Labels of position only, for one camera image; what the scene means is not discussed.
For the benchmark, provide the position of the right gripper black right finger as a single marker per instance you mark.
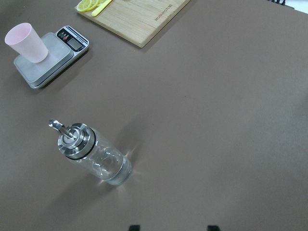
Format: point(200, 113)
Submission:
point(212, 228)

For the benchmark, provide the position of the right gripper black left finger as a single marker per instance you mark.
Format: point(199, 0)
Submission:
point(134, 228)

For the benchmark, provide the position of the clear glass sauce bottle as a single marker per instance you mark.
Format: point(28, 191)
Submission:
point(87, 148)

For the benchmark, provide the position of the pink plastic cup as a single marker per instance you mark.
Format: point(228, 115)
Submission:
point(23, 39)

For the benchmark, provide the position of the digital kitchen scale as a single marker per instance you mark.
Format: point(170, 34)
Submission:
point(64, 46)

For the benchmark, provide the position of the wooden cutting board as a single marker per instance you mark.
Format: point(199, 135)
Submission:
point(137, 21)

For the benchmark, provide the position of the yellow plastic knife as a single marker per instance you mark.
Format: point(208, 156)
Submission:
point(103, 4)

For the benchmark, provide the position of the lemon slice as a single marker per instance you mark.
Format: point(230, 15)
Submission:
point(84, 5)
point(95, 3)

